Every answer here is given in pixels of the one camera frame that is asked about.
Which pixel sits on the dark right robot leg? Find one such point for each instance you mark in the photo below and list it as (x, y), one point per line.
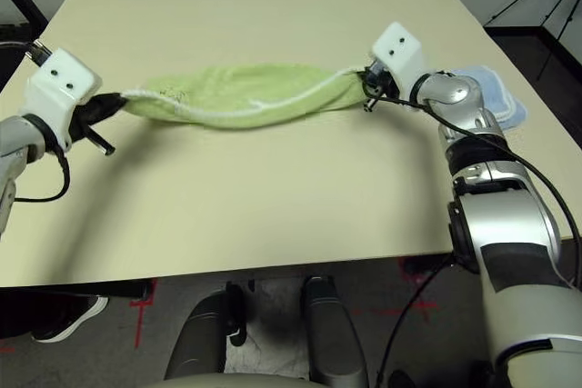
(334, 338)

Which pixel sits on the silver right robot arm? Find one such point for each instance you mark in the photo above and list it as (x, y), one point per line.
(495, 224)

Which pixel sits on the white crumpled floor sheet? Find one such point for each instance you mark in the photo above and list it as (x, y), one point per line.
(277, 329)

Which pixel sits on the black foam floor mat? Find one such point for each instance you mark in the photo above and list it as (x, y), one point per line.
(11, 31)

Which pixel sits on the folded light blue towel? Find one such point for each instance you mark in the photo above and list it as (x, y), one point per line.
(500, 92)

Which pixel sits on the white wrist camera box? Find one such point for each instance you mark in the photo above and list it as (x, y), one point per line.
(400, 49)
(54, 88)

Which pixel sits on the black table foot bar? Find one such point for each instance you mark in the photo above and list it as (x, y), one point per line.
(423, 265)
(113, 289)

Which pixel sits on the black bystander sneaker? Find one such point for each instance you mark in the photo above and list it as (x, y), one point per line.
(68, 320)

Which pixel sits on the green towel with white trim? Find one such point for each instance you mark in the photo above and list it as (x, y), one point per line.
(236, 92)

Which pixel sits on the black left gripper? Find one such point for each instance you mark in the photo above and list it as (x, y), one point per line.
(82, 122)

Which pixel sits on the dark left robot leg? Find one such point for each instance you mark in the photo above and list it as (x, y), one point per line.
(195, 342)

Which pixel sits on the black low platform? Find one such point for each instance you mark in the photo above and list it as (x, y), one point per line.
(523, 42)

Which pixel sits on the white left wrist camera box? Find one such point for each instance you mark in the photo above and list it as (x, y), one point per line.
(54, 88)

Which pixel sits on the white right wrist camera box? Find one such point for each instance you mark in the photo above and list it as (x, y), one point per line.
(400, 49)

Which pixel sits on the grey robot torso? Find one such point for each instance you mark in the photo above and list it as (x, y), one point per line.
(236, 381)

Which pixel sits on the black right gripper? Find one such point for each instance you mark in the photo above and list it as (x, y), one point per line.
(379, 86)

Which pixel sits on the dark robot leg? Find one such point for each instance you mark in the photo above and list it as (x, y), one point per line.
(334, 338)
(195, 342)

